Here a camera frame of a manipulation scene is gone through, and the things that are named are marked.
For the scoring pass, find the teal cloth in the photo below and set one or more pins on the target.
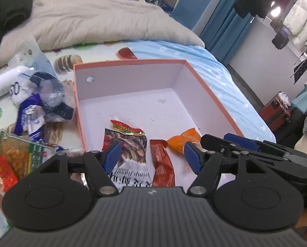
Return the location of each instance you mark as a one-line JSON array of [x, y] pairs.
[[306, 99]]

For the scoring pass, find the grey quilt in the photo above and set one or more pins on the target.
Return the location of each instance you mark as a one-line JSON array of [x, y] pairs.
[[104, 23]]

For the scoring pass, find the clear plastic packet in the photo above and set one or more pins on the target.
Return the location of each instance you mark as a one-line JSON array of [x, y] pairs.
[[32, 56]]

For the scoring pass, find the orange snack packet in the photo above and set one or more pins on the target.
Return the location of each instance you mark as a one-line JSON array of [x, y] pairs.
[[179, 141]]

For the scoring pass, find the dark purple bag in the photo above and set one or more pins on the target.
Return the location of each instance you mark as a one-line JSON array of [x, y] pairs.
[[282, 37]]

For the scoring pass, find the blue curtain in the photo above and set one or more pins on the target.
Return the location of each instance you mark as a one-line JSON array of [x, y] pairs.
[[225, 30]]

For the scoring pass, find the white puffer jacket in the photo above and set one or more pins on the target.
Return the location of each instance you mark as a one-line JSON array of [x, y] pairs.
[[302, 12]]

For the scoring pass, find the black jacket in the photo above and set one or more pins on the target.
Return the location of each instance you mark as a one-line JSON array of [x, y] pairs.
[[6, 12]]

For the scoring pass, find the white shrimp-picture snack packet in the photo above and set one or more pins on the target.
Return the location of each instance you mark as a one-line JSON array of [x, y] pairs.
[[134, 154]]

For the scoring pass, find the fruit-print mat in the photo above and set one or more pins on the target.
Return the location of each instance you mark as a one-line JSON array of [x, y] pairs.
[[99, 54]]

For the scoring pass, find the red yellow snack packet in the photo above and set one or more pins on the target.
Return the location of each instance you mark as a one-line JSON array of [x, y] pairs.
[[5, 175]]

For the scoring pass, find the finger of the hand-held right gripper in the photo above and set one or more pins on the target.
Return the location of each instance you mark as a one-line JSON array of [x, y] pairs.
[[242, 140], [212, 142]]

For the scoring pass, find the blue chair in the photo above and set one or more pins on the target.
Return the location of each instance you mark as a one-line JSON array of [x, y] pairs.
[[192, 3]]

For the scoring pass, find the red suitcase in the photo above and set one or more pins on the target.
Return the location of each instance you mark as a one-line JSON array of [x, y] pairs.
[[275, 113]]

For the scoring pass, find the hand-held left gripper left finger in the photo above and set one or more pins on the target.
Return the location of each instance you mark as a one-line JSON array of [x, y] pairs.
[[113, 157]]

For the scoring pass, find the orange cardboard box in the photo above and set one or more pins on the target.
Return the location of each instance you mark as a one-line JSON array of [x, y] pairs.
[[143, 103]]

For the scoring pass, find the small red green snack packet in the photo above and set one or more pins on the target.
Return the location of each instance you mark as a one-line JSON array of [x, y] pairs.
[[125, 128]]

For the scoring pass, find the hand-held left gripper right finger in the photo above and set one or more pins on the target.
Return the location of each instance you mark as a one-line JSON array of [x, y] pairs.
[[193, 158]]

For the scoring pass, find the blue white plastic bag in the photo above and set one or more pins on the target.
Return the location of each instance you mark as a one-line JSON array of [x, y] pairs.
[[29, 118]]

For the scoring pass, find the white cylindrical bottle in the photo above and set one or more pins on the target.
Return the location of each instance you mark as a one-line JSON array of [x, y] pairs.
[[4, 82]]

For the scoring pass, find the green white snack packet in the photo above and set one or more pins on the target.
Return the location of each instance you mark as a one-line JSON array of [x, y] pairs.
[[22, 154]]

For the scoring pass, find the red sausage packet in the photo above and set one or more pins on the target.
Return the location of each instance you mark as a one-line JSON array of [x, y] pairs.
[[162, 164]]

